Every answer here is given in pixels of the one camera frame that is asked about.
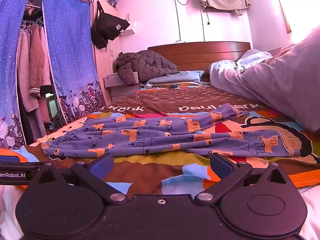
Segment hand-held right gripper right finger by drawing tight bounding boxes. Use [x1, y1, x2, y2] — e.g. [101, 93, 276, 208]
[194, 153, 290, 204]

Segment wooden headboard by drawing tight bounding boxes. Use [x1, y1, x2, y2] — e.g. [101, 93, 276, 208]
[147, 42, 251, 83]

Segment blue dotted wardrobe curtain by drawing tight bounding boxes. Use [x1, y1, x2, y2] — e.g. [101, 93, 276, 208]
[0, 0, 33, 150]
[41, 0, 107, 125]

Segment blue printed pants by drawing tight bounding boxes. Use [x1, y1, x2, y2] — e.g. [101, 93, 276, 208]
[41, 103, 293, 159]

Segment brown quilted jacket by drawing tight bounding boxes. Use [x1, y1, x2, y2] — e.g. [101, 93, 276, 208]
[116, 50, 180, 85]

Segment colourful printed bedsheet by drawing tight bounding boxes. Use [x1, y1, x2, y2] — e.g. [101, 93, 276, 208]
[0, 85, 320, 198]

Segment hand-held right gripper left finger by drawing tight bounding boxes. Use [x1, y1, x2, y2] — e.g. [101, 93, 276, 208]
[37, 152, 128, 205]

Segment light blue pillow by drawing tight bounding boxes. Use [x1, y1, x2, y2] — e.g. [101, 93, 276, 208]
[147, 70, 204, 86]

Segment beige fleece coat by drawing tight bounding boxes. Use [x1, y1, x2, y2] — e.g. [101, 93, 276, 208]
[17, 27, 33, 110]

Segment framed wall picture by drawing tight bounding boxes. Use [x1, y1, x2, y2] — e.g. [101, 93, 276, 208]
[276, 0, 292, 33]

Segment black tote bag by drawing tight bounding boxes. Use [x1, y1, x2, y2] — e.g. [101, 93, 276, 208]
[90, 1, 130, 52]

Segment white nightstand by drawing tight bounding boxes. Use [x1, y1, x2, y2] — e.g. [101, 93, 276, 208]
[103, 71, 148, 103]

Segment pink jacket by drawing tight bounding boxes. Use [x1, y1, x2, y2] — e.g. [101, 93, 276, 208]
[27, 24, 52, 113]

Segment white wall cable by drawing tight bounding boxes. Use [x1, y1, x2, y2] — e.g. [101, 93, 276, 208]
[172, 0, 190, 43]

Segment grey duvet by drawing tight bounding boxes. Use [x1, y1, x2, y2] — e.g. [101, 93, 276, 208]
[209, 26, 320, 133]

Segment light wooden wardrobe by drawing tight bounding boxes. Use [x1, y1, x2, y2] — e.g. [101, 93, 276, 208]
[90, 0, 120, 103]

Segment white wall box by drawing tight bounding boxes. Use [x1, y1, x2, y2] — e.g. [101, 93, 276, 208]
[124, 20, 138, 34]

